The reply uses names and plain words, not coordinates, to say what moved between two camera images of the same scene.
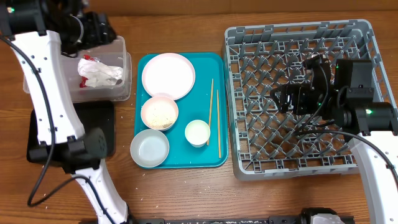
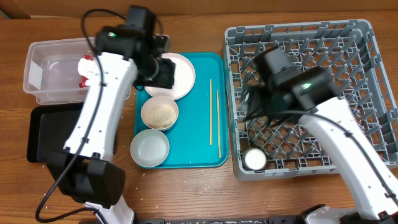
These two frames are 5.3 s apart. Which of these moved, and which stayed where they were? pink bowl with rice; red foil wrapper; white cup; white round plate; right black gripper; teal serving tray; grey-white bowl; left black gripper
Moved: left black gripper; right black gripper; white cup
Stayed: pink bowl with rice; grey-white bowl; white round plate; teal serving tray; red foil wrapper
